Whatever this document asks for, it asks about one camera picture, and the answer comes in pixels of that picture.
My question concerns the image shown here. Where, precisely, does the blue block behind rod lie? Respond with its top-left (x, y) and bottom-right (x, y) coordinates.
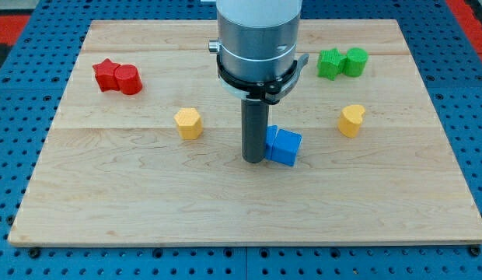
top-left (264, 125), bottom-right (278, 160)

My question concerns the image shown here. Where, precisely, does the green star block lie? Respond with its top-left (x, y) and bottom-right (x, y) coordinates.
top-left (316, 48), bottom-right (347, 80)

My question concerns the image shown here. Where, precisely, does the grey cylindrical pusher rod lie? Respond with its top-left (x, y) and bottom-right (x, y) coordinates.
top-left (241, 100), bottom-right (269, 163)

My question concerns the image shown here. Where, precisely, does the red cylinder block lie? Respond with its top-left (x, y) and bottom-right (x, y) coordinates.
top-left (114, 65), bottom-right (143, 95)

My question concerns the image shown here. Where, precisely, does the wooden board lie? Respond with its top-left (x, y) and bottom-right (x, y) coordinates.
top-left (9, 19), bottom-right (482, 247)

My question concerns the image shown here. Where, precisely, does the black clamp ring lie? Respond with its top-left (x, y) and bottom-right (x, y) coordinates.
top-left (216, 53), bottom-right (310, 106)

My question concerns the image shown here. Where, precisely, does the yellow heart block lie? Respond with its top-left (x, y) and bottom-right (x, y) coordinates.
top-left (337, 104), bottom-right (365, 138)

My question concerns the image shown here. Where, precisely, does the blue cube block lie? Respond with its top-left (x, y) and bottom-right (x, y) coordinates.
top-left (271, 129), bottom-right (302, 166)

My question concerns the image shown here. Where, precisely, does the green cylinder block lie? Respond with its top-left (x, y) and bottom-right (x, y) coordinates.
top-left (343, 47), bottom-right (368, 77)

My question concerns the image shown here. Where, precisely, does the red star block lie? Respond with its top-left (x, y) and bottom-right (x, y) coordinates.
top-left (93, 58), bottom-right (121, 92)

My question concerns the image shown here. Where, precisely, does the yellow hexagon block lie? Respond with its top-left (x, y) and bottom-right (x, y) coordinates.
top-left (173, 108), bottom-right (203, 140)

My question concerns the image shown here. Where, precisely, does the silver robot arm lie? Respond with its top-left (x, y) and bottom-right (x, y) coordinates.
top-left (208, 0), bottom-right (302, 82)

